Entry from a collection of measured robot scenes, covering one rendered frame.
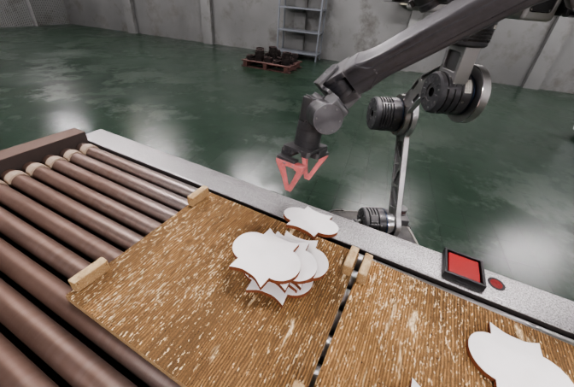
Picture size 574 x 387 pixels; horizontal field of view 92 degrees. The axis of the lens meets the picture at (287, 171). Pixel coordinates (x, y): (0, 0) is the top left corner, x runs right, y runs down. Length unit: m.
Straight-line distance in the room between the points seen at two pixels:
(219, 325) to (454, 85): 0.97
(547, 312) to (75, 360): 0.80
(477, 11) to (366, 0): 7.54
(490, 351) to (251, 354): 0.36
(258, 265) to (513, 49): 8.18
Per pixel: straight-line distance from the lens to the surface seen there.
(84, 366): 0.56
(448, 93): 1.10
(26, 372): 0.60
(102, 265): 0.61
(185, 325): 0.52
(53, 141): 1.13
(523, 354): 0.63
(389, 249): 0.70
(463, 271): 0.71
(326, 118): 0.52
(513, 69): 8.54
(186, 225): 0.67
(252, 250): 0.54
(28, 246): 0.79
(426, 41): 0.53
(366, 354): 0.52
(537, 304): 0.77
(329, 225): 0.67
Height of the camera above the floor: 1.38
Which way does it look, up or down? 32 degrees down
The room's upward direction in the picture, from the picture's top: 5 degrees clockwise
